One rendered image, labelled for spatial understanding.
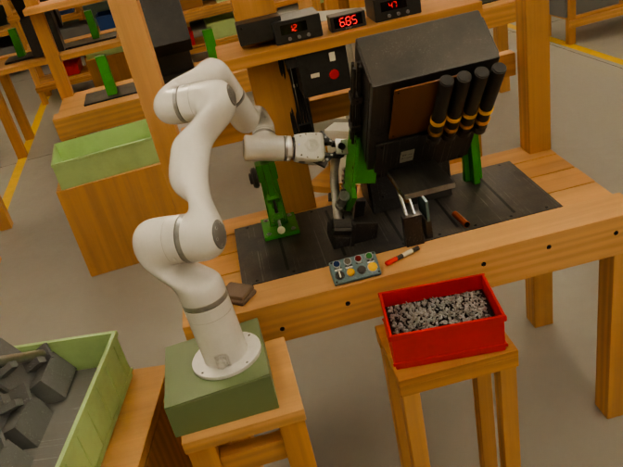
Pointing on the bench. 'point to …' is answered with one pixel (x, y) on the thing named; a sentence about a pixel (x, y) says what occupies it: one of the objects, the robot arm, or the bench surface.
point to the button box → (354, 269)
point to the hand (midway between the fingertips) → (337, 149)
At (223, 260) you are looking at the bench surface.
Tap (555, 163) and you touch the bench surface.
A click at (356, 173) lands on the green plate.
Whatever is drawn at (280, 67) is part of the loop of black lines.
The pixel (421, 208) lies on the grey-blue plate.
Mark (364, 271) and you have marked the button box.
